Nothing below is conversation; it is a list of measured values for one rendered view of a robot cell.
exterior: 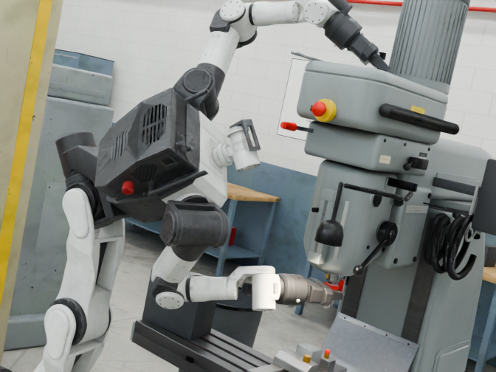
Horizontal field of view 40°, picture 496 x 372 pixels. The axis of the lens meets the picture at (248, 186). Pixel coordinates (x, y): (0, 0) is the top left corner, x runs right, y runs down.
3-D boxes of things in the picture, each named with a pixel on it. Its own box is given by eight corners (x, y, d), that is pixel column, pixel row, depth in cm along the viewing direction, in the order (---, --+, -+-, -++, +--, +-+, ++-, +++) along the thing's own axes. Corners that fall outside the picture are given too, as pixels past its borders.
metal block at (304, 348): (308, 370, 201) (312, 351, 201) (293, 362, 205) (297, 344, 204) (318, 367, 205) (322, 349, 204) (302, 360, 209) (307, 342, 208)
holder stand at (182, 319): (190, 340, 228) (201, 283, 225) (141, 319, 239) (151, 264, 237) (210, 334, 238) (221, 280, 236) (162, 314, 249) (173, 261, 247)
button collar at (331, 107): (330, 122, 175) (334, 100, 175) (311, 119, 179) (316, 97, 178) (333, 124, 177) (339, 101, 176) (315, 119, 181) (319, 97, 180)
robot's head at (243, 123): (229, 160, 180) (248, 150, 175) (219, 130, 181) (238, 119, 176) (245, 158, 184) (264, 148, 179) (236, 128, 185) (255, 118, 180)
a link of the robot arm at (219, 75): (193, 54, 194) (177, 94, 188) (223, 60, 192) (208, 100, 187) (198, 77, 204) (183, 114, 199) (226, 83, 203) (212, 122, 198)
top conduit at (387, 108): (389, 117, 170) (392, 104, 170) (374, 115, 173) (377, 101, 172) (458, 136, 205) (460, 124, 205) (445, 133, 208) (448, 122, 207)
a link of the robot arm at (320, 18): (325, 43, 192) (296, 17, 193) (336, 39, 201) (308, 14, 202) (350, 12, 186) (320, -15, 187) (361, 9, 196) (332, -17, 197)
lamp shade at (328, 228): (313, 241, 175) (318, 218, 174) (316, 238, 182) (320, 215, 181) (340, 248, 174) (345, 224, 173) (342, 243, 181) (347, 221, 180)
